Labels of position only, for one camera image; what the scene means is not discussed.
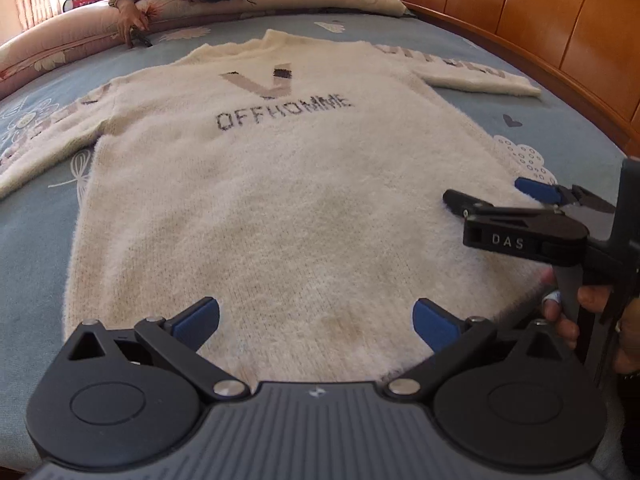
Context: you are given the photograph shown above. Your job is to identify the blue floral bed sheet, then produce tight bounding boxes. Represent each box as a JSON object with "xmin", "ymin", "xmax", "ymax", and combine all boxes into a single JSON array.
[{"xmin": 0, "ymin": 10, "xmax": 640, "ymax": 461}]

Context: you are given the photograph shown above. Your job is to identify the wooden bed headboard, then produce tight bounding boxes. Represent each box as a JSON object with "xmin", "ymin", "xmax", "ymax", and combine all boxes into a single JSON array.
[{"xmin": 345, "ymin": 0, "xmax": 640, "ymax": 161}]

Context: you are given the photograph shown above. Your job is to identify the white fuzzy knit sweater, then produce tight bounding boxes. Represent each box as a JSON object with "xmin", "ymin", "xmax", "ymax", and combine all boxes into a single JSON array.
[{"xmin": 0, "ymin": 29, "xmax": 553, "ymax": 386}]

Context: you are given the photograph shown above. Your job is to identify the person's right forearm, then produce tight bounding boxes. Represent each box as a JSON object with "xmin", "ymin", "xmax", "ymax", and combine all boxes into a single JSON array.
[{"xmin": 607, "ymin": 370, "xmax": 640, "ymax": 480}]

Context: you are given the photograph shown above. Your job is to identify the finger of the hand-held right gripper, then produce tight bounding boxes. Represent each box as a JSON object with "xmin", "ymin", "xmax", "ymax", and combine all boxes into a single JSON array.
[
  {"xmin": 514, "ymin": 176, "xmax": 617, "ymax": 214},
  {"xmin": 442, "ymin": 189, "xmax": 497, "ymax": 219}
]

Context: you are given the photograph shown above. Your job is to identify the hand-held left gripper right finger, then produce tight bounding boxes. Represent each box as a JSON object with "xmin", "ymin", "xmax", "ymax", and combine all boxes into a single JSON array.
[{"xmin": 383, "ymin": 297, "xmax": 569, "ymax": 404}]

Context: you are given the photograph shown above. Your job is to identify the person's right hand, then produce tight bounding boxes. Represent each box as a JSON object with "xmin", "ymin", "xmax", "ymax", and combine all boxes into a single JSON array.
[{"xmin": 541, "ymin": 267, "xmax": 640, "ymax": 376}]

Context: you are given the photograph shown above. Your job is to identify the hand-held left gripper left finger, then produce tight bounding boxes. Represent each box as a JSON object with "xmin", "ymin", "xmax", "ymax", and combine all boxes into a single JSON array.
[{"xmin": 66, "ymin": 296, "xmax": 250, "ymax": 404}]

